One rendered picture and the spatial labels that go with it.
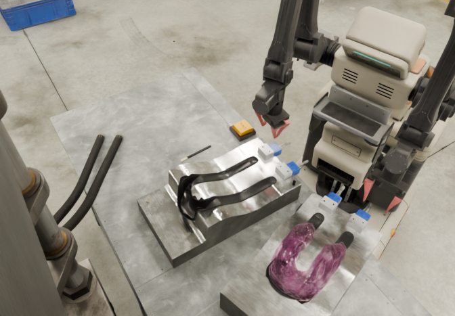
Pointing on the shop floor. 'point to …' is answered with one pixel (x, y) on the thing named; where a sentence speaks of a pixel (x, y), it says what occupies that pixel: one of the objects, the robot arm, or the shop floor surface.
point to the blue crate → (38, 12)
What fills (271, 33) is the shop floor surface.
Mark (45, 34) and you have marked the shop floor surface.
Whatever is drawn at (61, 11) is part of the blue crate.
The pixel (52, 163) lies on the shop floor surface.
